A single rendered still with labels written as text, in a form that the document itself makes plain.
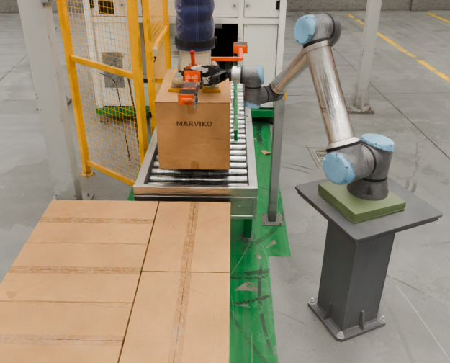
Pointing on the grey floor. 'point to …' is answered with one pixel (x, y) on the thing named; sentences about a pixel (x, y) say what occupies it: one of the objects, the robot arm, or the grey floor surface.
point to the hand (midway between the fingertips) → (192, 75)
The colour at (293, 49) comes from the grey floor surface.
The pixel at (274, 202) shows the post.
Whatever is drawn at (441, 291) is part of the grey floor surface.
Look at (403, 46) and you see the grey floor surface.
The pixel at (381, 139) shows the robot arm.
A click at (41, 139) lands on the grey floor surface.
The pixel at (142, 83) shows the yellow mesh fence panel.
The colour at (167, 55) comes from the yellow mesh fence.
